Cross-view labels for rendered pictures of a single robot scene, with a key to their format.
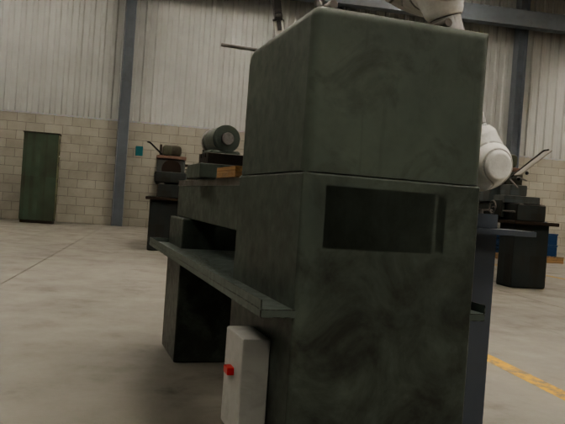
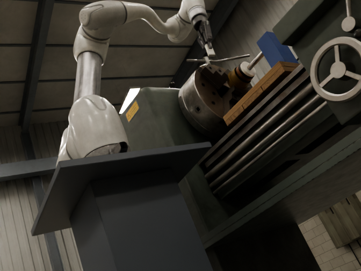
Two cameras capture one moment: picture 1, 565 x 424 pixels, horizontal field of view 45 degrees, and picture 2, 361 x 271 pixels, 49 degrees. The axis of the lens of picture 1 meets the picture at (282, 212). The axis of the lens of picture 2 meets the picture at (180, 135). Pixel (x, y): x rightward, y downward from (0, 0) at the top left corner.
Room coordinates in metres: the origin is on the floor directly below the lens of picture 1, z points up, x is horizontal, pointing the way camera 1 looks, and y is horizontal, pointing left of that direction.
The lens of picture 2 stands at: (3.60, -0.87, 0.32)
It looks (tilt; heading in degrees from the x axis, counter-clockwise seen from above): 24 degrees up; 155
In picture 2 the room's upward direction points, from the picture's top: 24 degrees counter-clockwise
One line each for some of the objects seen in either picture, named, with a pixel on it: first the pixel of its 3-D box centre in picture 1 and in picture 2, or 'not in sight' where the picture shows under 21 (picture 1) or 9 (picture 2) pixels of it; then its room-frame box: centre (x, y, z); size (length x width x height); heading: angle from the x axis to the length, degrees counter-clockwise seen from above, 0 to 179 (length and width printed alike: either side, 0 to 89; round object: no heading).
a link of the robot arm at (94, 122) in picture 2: not in sight; (95, 129); (2.48, -0.61, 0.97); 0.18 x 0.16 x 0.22; 13
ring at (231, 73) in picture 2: not in sight; (239, 77); (2.46, 0.01, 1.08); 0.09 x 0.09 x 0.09; 18
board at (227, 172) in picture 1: (271, 176); (284, 97); (2.58, 0.05, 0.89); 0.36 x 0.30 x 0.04; 108
